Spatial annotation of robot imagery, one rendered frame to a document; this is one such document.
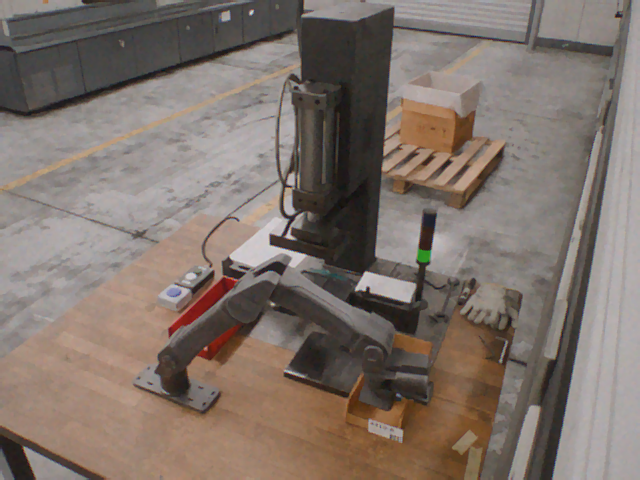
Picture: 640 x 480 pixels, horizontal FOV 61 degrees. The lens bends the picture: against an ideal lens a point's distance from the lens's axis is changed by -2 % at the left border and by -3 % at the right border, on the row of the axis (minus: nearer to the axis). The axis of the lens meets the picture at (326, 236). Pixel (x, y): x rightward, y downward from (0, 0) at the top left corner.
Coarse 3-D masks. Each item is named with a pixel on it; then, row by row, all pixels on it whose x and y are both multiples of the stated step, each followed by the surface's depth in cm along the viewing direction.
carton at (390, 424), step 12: (396, 336) 134; (408, 336) 133; (408, 348) 134; (420, 348) 133; (432, 348) 131; (360, 384) 122; (348, 408) 117; (360, 408) 122; (372, 408) 122; (396, 408) 122; (408, 408) 117; (348, 420) 118; (360, 420) 116; (372, 420) 115; (384, 420) 119; (396, 420) 119; (384, 432) 115; (396, 432) 114
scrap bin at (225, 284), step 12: (216, 288) 152; (228, 288) 155; (204, 300) 147; (216, 300) 153; (192, 312) 143; (204, 312) 149; (180, 324) 139; (240, 324) 144; (228, 336) 140; (204, 348) 133; (216, 348) 135
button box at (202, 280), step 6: (234, 216) 200; (222, 222) 191; (216, 228) 188; (210, 234) 184; (204, 240) 180; (204, 252) 174; (204, 258) 171; (210, 264) 167; (204, 270) 162; (210, 270) 162; (180, 276) 159; (198, 276) 159; (204, 276) 159; (210, 276) 161; (174, 282) 156; (180, 282) 156; (186, 282) 156; (192, 282) 156; (198, 282) 157; (204, 282) 159; (186, 288) 155; (192, 288) 154; (198, 288) 157; (192, 294) 156
